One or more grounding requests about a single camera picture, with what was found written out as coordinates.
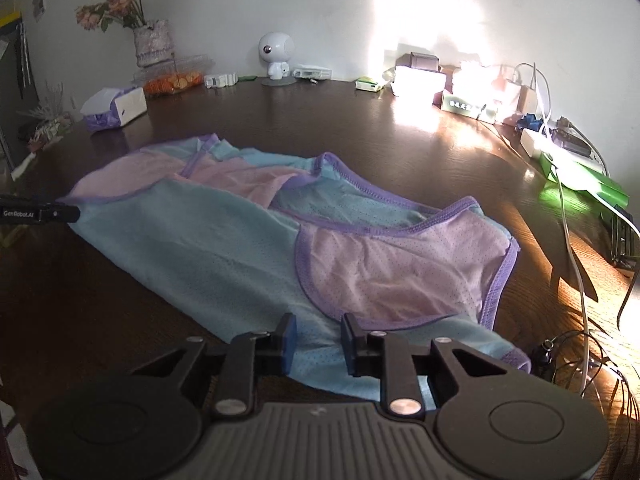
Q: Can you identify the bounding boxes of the white storage box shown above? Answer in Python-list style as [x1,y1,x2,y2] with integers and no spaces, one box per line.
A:
[390,66,447,97]

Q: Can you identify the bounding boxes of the white textured vase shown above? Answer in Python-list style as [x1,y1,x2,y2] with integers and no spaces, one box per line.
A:
[132,19,175,68]

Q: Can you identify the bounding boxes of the blue and lilac mesh garment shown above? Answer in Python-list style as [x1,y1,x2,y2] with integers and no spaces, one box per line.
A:
[65,134,532,402]

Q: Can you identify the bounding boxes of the white charger plug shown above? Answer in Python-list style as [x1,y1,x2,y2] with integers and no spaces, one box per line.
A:
[500,80,523,112]

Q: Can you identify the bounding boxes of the white charging cable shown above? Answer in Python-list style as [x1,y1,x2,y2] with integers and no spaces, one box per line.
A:
[512,62,594,398]

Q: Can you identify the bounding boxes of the grey brown small box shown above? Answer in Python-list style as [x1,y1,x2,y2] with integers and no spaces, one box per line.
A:
[409,52,442,72]

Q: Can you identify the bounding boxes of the white power strip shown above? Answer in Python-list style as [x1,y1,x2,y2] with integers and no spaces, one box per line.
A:
[520,127,557,161]

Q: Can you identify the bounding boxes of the clear box of oranges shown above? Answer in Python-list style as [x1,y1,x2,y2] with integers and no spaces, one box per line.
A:
[132,54,216,97]

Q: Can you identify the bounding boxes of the white purple tissue pack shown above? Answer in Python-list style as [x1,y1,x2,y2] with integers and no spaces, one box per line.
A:
[80,86,148,133]

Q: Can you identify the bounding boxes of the white rectangular device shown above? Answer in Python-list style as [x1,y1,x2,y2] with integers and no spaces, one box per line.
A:
[291,65,332,82]

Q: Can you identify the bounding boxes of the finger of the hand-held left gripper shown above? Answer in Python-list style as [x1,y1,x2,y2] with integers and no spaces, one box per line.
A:
[47,202,81,224]

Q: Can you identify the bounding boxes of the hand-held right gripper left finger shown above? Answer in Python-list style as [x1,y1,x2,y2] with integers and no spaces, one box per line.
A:
[131,312,298,418]

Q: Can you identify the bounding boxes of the green patterned box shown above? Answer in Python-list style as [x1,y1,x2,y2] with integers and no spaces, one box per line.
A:
[440,91,498,123]

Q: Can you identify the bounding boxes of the white round-headed robot figure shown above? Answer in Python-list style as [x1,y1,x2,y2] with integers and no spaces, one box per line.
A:
[258,31,297,87]

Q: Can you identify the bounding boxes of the dried flower bunch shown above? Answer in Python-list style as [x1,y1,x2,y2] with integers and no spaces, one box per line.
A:
[17,82,76,157]

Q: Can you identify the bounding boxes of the grey power adapter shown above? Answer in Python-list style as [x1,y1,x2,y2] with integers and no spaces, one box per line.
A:
[552,117,596,157]

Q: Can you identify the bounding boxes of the tangled black cables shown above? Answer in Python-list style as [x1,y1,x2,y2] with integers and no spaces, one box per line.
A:
[530,330,640,461]

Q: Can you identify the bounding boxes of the black folding stand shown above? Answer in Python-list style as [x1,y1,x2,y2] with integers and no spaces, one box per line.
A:
[607,204,640,268]

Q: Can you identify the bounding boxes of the green flat box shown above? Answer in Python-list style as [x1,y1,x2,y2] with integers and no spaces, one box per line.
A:
[539,152,630,207]

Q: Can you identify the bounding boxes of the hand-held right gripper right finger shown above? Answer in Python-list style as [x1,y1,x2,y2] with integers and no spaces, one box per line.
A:
[340,312,523,418]

